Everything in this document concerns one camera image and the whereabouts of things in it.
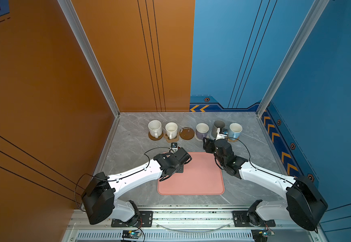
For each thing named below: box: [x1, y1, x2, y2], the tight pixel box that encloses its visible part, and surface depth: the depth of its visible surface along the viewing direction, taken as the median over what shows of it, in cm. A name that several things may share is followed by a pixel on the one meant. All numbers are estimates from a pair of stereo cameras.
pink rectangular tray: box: [156, 151, 225, 196], surface depth 84 cm
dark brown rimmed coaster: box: [179, 127, 195, 141], surface depth 109 cm
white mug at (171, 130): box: [165, 122, 179, 140], surface depth 99 cm
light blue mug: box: [228, 122, 243, 141], surface depth 99 cm
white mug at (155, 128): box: [147, 119, 163, 139], surface depth 102 cm
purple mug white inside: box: [195, 122, 210, 140], surface depth 104 cm
